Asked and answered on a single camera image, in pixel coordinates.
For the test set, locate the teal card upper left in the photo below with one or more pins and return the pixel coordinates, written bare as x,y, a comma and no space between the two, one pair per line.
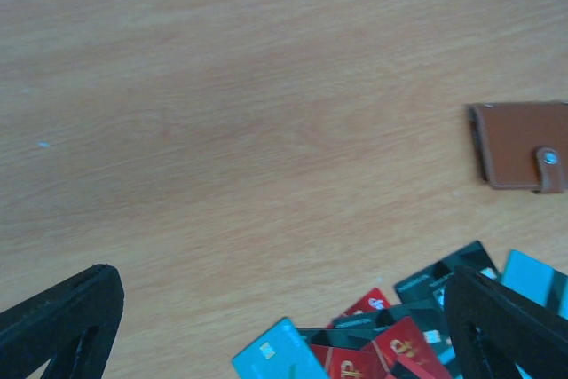
279,353

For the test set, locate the black vip card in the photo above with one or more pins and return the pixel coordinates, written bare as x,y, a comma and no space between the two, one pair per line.
429,283

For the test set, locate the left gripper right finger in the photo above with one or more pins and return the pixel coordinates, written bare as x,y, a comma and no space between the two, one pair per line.
497,333

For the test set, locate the red card black stripe centre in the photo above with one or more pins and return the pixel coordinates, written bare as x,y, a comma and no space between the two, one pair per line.
404,338

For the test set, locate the brown leather card holder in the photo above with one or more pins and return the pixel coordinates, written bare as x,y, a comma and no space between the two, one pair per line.
521,145

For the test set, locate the red vip card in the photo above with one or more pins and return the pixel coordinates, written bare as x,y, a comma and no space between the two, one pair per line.
373,300

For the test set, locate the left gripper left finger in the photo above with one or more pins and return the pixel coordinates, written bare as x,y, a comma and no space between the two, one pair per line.
69,328

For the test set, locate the teal card black stripe centre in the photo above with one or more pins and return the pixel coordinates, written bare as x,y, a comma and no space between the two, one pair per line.
536,281

